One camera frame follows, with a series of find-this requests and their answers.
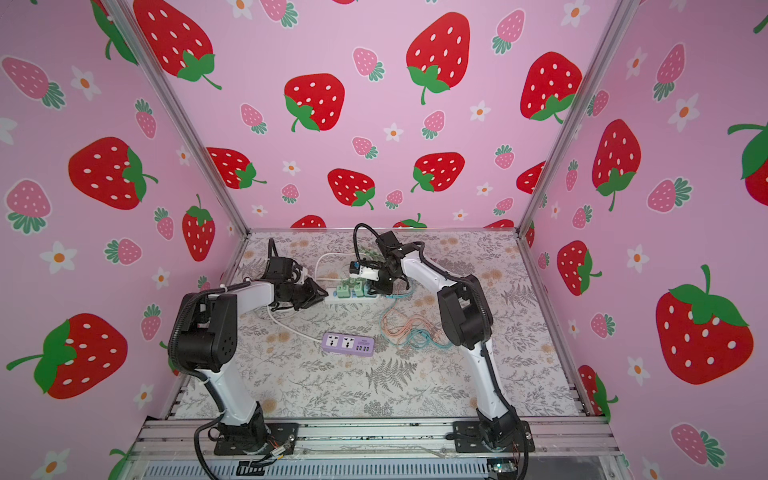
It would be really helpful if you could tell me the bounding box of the light green charger plug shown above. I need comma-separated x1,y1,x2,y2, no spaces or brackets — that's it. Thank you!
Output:
336,285,351,299

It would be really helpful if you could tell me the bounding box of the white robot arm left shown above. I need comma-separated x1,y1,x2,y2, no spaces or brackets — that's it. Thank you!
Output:
168,278,328,454

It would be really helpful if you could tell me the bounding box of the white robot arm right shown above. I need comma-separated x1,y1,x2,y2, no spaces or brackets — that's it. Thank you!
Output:
349,248,533,455

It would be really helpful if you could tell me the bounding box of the white blue power strip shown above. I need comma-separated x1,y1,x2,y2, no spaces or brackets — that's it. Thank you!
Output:
324,282,381,305

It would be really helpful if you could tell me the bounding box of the purple power strip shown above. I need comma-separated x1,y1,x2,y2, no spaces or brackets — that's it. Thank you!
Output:
321,332,375,357

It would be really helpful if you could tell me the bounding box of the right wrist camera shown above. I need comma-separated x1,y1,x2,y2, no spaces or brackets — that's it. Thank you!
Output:
349,226,400,281

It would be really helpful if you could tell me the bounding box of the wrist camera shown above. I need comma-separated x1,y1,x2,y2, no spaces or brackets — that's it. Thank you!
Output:
260,257,304,284
349,226,400,281

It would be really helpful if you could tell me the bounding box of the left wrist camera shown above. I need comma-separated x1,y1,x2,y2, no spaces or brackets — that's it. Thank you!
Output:
260,257,304,284

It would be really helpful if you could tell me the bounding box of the white power strip cord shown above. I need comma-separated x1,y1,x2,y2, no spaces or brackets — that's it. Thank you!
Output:
263,251,355,344

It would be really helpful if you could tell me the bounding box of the tangled coloured cable pile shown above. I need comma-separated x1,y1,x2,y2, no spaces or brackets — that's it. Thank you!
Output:
377,287,457,350

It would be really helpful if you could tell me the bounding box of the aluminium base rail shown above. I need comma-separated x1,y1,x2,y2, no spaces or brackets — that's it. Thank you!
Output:
116,417,632,479

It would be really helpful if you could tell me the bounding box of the aluminium corner post left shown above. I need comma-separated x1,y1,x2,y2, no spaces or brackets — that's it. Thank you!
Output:
104,0,250,238

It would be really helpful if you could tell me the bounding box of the aluminium corner post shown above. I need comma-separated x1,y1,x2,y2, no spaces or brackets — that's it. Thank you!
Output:
517,0,640,238
104,0,250,238

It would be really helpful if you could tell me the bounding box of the aluminium corner post right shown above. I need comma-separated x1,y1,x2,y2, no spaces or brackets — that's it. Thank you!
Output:
517,0,640,238

